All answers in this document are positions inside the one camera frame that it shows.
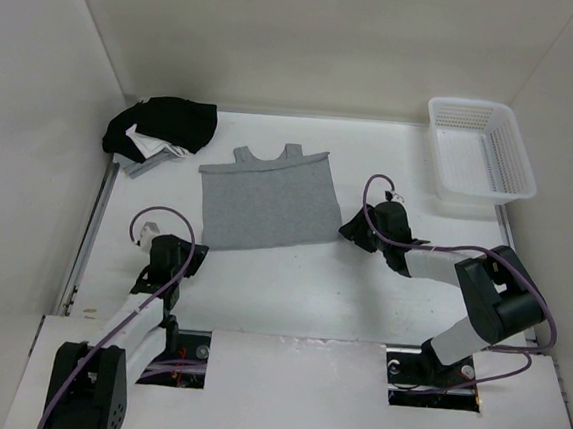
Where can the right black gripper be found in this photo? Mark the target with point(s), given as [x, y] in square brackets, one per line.
[354, 230]

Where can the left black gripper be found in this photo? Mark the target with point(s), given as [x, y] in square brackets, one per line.
[196, 258]

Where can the grey tank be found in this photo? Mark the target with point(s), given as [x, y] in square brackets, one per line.
[254, 203]
[135, 169]

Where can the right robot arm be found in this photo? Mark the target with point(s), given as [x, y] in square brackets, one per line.
[499, 296]

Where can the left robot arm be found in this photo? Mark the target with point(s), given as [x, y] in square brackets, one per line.
[90, 380]

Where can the grey folded tank top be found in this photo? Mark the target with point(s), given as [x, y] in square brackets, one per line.
[135, 169]

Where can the white folded tank top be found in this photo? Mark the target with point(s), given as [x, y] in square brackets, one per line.
[149, 147]

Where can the white plastic basket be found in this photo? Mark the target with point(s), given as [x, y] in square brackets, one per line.
[478, 152]

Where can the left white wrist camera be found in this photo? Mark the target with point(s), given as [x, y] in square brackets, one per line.
[148, 233]

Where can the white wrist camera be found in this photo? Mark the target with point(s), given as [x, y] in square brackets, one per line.
[393, 196]
[148, 233]

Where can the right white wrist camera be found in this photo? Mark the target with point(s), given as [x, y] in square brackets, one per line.
[393, 196]

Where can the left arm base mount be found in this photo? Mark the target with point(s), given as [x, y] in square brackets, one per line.
[182, 364]

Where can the left aluminium table rail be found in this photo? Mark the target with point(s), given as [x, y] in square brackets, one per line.
[76, 269]

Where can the aluminium table rail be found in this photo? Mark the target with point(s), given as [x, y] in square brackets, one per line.
[526, 338]
[76, 269]

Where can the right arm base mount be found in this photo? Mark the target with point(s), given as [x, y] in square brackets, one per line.
[411, 385]

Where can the right aluminium table rail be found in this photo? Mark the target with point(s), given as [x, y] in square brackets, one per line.
[526, 338]

